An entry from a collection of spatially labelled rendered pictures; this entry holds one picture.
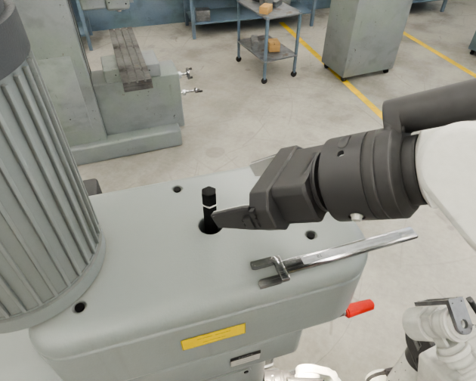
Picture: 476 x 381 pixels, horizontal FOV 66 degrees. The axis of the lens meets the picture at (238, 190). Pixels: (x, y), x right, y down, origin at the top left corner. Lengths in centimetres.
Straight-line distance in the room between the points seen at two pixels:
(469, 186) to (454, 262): 297
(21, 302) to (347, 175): 37
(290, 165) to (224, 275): 18
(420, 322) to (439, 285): 225
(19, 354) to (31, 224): 30
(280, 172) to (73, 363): 34
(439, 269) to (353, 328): 87
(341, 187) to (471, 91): 13
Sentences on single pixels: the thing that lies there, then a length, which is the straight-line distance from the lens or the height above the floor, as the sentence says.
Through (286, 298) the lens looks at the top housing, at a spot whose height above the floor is 185.
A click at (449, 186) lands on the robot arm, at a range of 31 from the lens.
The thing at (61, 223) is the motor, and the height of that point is 200.
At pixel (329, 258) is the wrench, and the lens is 52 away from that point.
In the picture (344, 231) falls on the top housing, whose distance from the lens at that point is 56.
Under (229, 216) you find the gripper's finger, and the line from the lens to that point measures 42.
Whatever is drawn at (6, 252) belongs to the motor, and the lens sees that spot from 42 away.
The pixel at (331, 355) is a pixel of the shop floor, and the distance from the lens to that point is 256.
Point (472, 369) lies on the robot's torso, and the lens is 85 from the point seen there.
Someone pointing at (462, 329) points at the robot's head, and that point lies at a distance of 80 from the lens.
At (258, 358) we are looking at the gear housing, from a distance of 69.
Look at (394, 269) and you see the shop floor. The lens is 303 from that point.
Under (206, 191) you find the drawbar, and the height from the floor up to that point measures 196.
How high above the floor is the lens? 230
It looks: 43 degrees down
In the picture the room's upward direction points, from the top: straight up
